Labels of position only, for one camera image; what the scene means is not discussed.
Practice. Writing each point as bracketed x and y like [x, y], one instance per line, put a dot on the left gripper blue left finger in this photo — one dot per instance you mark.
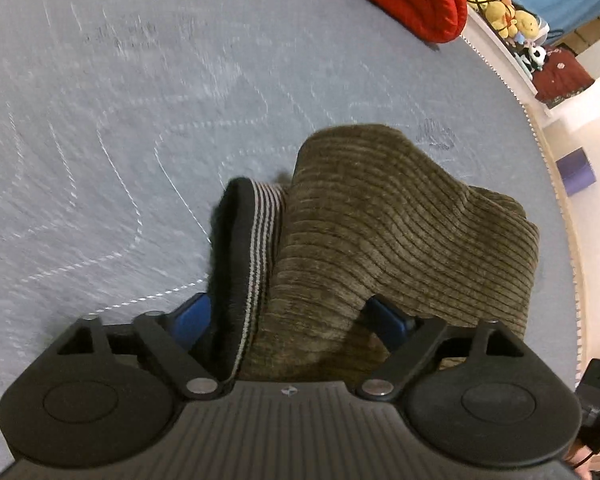
[168, 339]

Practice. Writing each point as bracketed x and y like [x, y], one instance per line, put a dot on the right hand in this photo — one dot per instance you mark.
[578, 458]

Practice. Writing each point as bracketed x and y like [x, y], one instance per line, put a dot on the olive corduroy pants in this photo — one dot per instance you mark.
[365, 213]

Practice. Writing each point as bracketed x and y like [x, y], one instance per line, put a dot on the purple box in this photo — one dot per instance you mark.
[576, 171]

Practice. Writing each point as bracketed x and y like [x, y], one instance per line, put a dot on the grey quilted mattress cover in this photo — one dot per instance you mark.
[122, 120]

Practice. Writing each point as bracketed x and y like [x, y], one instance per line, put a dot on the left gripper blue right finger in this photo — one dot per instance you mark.
[412, 343]

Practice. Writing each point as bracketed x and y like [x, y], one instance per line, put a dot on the wooden bed frame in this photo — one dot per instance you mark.
[578, 281]

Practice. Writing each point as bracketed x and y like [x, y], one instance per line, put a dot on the yellow plush bear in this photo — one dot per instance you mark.
[506, 21]

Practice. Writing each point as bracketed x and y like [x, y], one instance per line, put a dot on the panda plush toy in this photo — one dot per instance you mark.
[533, 57]

